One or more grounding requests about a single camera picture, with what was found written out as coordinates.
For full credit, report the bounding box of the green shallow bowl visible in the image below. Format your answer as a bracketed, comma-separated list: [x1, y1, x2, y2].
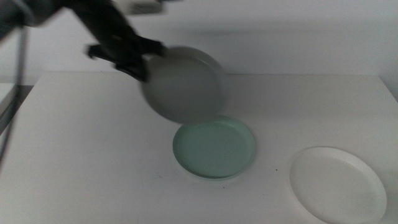
[172, 114, 257, 180]

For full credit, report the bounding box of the grey shallow bowl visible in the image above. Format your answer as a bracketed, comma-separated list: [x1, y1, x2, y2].
[141, 45, 230, 124]

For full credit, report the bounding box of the white shallow bowl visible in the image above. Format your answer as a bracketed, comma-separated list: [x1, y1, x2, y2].
[289, 146, 388, 224]

